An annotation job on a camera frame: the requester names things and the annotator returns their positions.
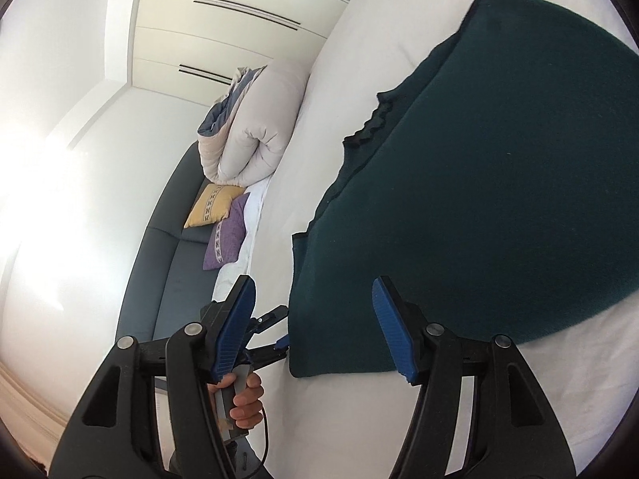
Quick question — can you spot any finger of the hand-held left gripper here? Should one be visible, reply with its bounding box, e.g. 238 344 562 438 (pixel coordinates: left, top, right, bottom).
244 335 290 366
252 305 290 333

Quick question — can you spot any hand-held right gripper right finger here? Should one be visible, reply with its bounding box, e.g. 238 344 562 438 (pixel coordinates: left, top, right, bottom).
372 275 590 479

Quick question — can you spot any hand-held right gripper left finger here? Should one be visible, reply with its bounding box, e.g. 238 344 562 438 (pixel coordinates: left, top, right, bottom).
50 275 257 479

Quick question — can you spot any dark green sweater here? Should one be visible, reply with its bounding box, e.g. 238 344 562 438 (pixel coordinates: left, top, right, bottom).
288 0 639 379

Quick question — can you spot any person's left hand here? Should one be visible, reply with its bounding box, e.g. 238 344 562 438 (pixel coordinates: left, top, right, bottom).
207 373 264 427

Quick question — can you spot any purple patterned pillow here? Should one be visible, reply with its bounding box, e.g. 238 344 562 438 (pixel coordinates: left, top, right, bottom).
202 192 250 271

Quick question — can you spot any grey padded headboard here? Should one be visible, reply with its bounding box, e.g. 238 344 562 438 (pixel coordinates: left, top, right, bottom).
117 140 220 390

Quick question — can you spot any yellow patterned pillow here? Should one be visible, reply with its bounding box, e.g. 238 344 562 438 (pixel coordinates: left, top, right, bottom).
184 184 245 229

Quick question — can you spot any rolled beige duvet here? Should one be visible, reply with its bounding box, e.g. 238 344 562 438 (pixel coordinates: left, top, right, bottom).
197 60 313 185

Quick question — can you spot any white bed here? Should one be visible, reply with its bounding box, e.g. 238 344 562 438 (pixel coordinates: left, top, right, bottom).
214 0 639 479

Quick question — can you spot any cream wardrobe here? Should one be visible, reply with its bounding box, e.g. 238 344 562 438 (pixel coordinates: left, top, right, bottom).
129 0 373 107

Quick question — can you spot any black cable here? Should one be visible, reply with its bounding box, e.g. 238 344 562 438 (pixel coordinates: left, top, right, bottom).
242 406 271 479

